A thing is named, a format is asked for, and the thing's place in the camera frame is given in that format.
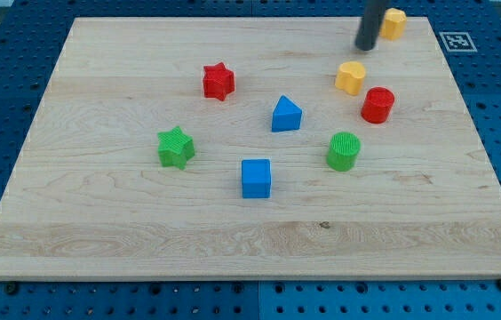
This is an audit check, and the green cylinder block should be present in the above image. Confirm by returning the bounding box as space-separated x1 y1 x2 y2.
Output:
326 132 361 172

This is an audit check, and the white fiducial marker tag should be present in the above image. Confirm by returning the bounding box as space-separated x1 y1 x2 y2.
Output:
440 31 477 52

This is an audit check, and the red cylinder block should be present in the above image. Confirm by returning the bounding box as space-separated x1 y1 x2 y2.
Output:
361 86 395 124

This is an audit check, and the yellow hexagon block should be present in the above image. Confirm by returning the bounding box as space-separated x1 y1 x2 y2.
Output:
379 8 407 41

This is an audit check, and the red star block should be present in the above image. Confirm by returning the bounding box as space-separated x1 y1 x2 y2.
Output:
203 62 235 101

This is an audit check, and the light wooden board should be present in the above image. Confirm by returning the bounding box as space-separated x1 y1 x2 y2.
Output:
0 17 501 281

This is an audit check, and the blue cube block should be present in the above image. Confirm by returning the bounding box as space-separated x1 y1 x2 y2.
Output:
242 159 272 198

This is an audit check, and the blue triangle block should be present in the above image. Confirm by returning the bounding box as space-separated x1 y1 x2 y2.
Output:
271 95 303 132

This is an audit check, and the yellow heart block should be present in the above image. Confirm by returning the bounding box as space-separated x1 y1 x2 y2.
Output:
334 61 366 96

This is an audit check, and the black bolt left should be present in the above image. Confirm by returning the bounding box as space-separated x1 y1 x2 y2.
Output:
4 282 19 295

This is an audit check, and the green star block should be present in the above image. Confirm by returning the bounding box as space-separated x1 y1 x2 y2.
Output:
157 126 195 170

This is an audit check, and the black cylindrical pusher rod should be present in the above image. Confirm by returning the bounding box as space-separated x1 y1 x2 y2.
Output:
354 0 390 52

